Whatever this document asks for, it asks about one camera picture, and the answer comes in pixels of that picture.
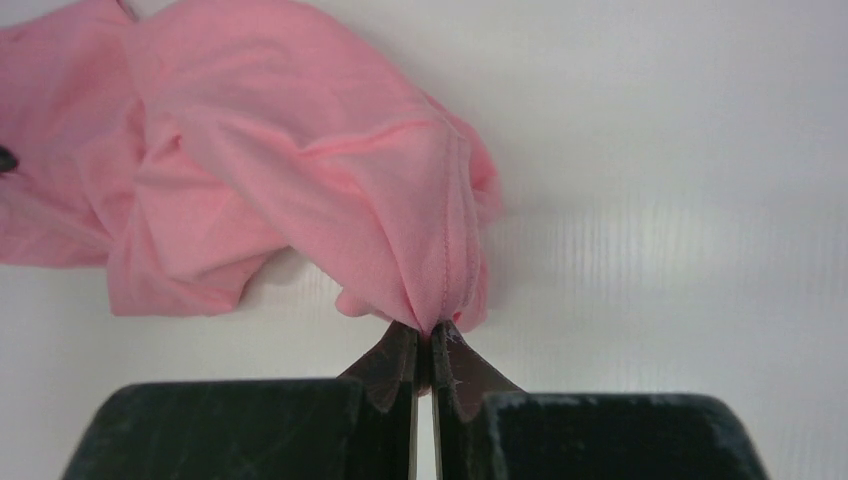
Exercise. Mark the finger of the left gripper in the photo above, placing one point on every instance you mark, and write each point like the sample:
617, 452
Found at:
8, 161

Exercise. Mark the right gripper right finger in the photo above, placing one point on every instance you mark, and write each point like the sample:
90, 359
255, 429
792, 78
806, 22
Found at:
486, 427

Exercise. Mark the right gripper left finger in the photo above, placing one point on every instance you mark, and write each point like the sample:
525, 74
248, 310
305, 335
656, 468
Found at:
358, 425

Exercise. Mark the pink t shirt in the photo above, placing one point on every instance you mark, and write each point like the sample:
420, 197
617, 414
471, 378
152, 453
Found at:
179, 152

